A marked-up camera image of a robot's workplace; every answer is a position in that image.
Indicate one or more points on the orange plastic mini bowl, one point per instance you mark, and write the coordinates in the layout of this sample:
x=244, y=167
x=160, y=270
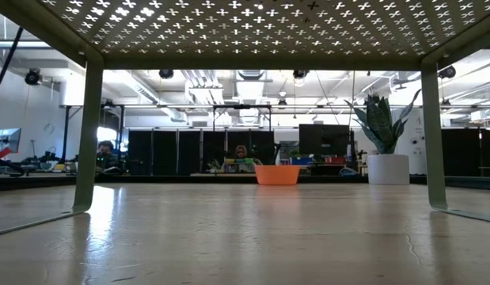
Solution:
x=277, y=175

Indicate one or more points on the black background robot arm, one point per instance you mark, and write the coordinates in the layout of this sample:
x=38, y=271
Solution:
x=9, y=169

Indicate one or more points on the person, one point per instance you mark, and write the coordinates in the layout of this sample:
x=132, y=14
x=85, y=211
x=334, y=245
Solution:
x=107, y=148
x=241, y=152

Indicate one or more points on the small green desk plant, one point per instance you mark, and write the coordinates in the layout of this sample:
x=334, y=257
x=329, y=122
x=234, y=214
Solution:
x=213, y=165

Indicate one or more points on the blue storage box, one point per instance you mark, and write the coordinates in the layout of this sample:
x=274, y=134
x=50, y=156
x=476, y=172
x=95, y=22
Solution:
x=302, y=160

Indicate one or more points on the black monitor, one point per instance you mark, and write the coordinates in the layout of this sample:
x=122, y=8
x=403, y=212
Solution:
x=324, y=140

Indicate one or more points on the black ceiling spotlight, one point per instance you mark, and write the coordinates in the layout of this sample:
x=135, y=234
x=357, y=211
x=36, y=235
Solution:
x=300, y=73
x=33, y=77
x=165, y=73
x=447, y=72

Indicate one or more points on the red storage box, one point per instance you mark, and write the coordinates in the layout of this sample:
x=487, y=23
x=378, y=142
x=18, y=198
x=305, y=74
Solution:
x=335, y=159

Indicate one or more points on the white bottle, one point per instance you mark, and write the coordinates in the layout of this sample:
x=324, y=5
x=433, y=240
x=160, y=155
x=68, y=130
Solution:
x=348, y=152

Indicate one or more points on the green plant in white pot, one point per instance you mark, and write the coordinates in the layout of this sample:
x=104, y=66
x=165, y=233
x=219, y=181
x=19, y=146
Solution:
x=388, y=170

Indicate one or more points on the grey monitor screen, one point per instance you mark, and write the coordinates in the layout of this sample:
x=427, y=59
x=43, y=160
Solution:
x=7, y=139

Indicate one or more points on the red bar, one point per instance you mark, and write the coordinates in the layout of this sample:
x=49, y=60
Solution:
x=1, y=153

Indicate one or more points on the black partition wall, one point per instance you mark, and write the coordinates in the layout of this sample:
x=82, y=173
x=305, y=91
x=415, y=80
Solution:
x=165, y=152
x=462, y=150

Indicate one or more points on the black background workstation frame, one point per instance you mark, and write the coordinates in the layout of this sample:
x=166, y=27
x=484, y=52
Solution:
x=169, y=106

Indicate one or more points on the black aluminium table frame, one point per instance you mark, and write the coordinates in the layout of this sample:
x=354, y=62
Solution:
x=50, y=182

